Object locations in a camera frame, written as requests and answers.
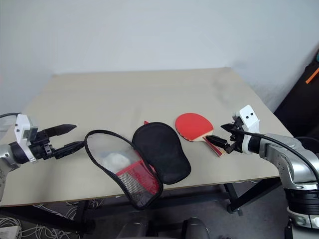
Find white box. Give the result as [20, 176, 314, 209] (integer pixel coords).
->
[0, 225, 21, 239]

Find pale pink object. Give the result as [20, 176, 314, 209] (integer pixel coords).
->
[14, 114, 39, 163]

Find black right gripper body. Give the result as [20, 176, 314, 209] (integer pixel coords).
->
[225, 117, 246, 155]

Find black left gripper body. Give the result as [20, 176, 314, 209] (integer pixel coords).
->
[29, 129, 57, 160]

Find black red paddle case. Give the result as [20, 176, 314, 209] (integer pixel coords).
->
[84, 120, 192, 211]

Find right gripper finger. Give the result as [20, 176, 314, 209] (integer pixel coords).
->
[220, 123, 236, 133]
[205, 134, 230, 150]

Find black bag with orange strap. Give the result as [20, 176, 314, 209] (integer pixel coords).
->
[273, 46, 319, 140]

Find crumpled white paper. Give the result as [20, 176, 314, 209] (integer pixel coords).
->
[101, 151, 130, 173]

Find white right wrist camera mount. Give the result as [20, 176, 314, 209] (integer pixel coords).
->
[232, 105, 261, 154]

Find black metal table frame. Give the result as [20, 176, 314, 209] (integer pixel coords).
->
[0, 178, 283, 239]

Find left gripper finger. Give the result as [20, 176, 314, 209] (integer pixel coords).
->
[53, 140, 85, 160]
[43, 123, 77, 138]

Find red table tennis paddle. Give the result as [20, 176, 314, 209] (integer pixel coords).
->
[174, 112, 229, 158]

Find dark grey rounded shape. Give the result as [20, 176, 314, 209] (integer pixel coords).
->
[182, 216, 213, 239]

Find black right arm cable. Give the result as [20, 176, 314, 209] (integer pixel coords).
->
[239, 130, 319, 180]

